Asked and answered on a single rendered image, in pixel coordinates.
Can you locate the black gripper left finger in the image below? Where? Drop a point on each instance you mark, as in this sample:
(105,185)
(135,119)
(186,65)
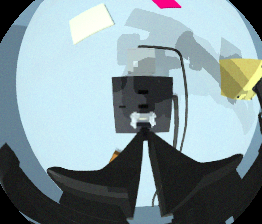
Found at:
(117,183)

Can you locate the pink rectangular block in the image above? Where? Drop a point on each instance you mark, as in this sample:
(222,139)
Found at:
(167,3)

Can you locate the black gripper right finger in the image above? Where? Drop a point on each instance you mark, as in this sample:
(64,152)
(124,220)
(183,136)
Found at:
(177,177)

